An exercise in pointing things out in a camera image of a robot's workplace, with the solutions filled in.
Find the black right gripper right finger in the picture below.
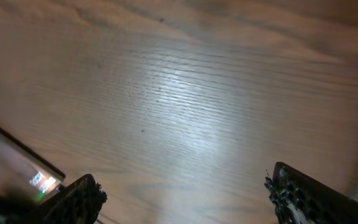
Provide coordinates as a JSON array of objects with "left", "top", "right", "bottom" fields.
[{"left": 264, "top": 162, "right": 358, "bottom": 224}]

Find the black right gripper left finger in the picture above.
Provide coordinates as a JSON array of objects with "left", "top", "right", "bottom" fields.
[{"left": 35, "top": 174, "right": 108, "bottom": 224}]

